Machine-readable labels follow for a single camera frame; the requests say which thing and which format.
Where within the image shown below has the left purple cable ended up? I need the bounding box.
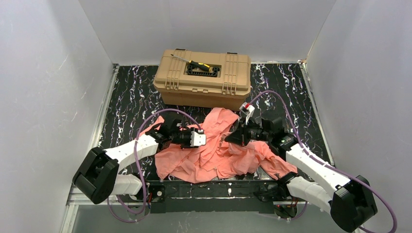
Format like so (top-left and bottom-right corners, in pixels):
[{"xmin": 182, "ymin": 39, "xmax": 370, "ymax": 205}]
[{"xmin": 106, "ymin": 108, "xmax": 205, "ymax": 224}]

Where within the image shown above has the purple cable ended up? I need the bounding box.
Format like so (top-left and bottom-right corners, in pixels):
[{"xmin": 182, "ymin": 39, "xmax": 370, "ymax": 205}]
[
  {"xmin": 248, "ymin": 90, "xmax": 398, "ymax": 233},
  {"xmin": 106, "ymin": 108, "xmax": 205, "ymax": 224}
]

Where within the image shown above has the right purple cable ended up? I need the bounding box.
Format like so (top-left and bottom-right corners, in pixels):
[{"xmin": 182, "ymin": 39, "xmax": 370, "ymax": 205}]
[{"xmin": 248, "ymin": 90, "xmax": 398, "ymax": 233}]

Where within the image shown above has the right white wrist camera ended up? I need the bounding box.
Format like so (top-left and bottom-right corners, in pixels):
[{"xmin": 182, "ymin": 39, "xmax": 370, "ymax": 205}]
[{"xmin": 239, "ymin": 102, "xmax": 255, "ymax": 125}]

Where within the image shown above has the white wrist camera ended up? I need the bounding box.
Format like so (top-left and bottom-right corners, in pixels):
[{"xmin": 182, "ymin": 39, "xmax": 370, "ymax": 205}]
[
  {"xmin": 239, "ymin": 102, "xmax": 255, "ymax": 125},
  {"xmin": 190, "ymin": 128, "xmax": 206, "ymax": 148}
]

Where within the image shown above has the pink jacket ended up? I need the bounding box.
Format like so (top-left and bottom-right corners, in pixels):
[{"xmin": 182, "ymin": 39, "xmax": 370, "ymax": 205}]
[{"xmin": 154, "ymin": 108, "xmax": 297, "ymax": 183}]

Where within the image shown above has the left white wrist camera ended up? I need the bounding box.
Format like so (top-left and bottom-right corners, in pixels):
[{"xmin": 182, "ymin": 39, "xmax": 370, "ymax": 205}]
[{"xmin": 190, "ymin": 128, "xmax": 206, "ymax": 148}]

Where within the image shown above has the tan plastic toolbox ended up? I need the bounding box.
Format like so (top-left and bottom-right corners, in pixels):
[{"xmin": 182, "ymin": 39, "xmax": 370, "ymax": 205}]
[{"xmin": 153, "ymin": 49, "xmax": 251, "ymax": 111}]

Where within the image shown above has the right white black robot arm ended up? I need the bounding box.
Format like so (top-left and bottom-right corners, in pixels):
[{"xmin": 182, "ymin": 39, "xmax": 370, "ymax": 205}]
[{"xmin": 224, "ymin": 118, "xmax": 378, "ymax": 233}]

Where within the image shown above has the black toolbox handle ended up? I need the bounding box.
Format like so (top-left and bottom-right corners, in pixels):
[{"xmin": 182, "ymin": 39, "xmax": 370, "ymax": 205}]
[{"xmin": 185, "ymin": 64, "xmax": 221, "ymax": 78}]

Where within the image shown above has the black yellow screwdriver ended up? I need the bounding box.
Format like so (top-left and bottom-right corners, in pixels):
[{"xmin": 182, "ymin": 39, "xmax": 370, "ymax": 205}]
[{"xmin": 171, "ymin": 54, "xmax": 211, "ymax": 72}]

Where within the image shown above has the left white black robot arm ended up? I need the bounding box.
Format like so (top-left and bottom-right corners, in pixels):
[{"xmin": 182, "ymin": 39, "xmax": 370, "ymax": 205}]
[{"xmin": 72, "ymin": 119, "xmax": 206, "ymax": 204}]

